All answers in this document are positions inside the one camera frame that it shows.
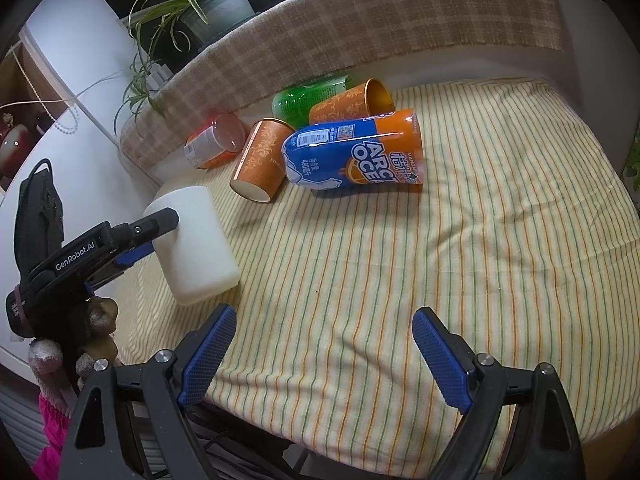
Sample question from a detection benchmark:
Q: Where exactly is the white plastic cup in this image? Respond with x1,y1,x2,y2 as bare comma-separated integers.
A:
144,186,240,306

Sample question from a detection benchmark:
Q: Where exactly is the orange paper cup front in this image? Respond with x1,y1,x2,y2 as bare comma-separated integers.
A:
230,118,295,204

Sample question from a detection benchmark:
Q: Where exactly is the orange paper cup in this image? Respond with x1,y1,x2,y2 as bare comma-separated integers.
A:
308,78,396,125
230,118,295,204

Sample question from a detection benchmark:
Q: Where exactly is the green plastic cup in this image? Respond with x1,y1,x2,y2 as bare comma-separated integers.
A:
271,74,352,129

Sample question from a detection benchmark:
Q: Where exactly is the blue orange drink cup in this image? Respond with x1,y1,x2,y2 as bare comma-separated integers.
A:
282,110,425,191

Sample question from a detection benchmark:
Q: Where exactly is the orange paper cup rear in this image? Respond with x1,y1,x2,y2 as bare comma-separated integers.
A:
308,78,396,125

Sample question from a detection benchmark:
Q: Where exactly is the gloved left hand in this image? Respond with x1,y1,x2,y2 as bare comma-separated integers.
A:
75,296,118,379

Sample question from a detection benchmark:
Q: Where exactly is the red white ceramic vase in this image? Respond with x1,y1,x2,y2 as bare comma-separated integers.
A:
0,113,35,179

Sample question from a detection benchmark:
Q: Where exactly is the white cabinet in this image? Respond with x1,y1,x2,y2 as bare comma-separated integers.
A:
0,0,162,371

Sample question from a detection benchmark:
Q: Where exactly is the striped yellow table cloth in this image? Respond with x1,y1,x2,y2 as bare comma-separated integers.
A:
106,77,640,478

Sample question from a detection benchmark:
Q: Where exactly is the potted spider plant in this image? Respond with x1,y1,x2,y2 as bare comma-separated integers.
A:
119,0,256,120

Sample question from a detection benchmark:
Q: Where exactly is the brown plaid sill cloth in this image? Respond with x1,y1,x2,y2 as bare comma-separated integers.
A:
119,0,563,170

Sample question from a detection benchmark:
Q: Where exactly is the white bead string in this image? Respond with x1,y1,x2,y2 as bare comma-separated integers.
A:
0,39,126,137

